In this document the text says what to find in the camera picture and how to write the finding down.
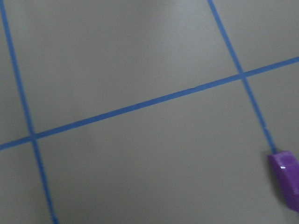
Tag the purple trapezoid block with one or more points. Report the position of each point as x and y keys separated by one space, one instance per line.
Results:
x=286 y=169

